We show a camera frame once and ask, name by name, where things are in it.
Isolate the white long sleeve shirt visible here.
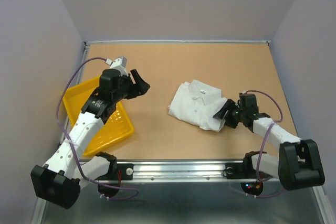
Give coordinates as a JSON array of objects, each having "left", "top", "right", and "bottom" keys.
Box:
[{"left": 168, "top": 80, "right": 227, "bottom": 132}]

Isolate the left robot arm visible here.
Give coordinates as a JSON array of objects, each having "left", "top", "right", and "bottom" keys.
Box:
[{"left": 30, "top": 68, "right": 150, "bottom": 209}]

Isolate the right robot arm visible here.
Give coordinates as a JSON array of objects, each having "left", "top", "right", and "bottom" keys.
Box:
[{"left": 213, "top": 90, "right": 325, "bottom": 196}]

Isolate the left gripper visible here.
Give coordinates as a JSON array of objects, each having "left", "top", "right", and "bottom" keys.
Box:
[{"left": 113, "top": 69, "right": 150, "bottom": 102}]

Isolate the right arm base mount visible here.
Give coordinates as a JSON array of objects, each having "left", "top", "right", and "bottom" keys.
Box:
[{"left": 222, "top": 163, "right": 264, "bottom": 197}]

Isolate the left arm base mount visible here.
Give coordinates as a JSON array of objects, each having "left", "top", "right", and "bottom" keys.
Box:
[{"left": 97, "top": 163, "right": 134, "bottom": 198}]

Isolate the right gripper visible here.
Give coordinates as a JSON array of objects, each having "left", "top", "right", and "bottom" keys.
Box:
[{"left": 212, "top": 98, "right": 245, "bottom": 128}]

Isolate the aluminium front rail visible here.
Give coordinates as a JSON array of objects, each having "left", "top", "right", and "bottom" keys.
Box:
[{"left": 78, "top": 158, "right": 289, "bottom": 183}]

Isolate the yellow plastic tray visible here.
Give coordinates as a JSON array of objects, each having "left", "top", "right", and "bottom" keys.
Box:
[{"left": 62, "top": 77, "right": 134, "bottom": 156}]

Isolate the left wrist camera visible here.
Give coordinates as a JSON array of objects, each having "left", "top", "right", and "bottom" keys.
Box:
[{"left": 110, "top": 56, "right": 128, "bottom": 76}]

